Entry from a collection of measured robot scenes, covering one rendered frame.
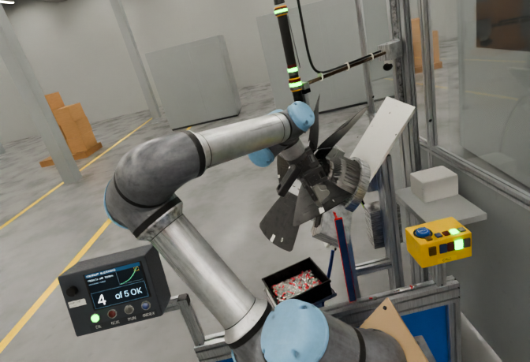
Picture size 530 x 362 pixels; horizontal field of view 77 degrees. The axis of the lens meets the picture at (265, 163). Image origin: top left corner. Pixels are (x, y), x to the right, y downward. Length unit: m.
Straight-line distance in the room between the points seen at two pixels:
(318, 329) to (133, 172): 0.41
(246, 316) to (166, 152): 0.36
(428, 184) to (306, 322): 1.19
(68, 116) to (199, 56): 3.35
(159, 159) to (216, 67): 7.80
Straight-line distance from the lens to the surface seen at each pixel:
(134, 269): 1.07
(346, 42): 6.83
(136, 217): 0.70
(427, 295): 1.32
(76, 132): 9.19
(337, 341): 0.65
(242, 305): 0.73
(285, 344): 0.63
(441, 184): 1.73
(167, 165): 0.61
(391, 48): 1.68
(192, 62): 8.48
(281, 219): 1.46
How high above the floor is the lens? 1.75
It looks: 21 degrees down
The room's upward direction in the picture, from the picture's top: 14 degrees counter-clockwise
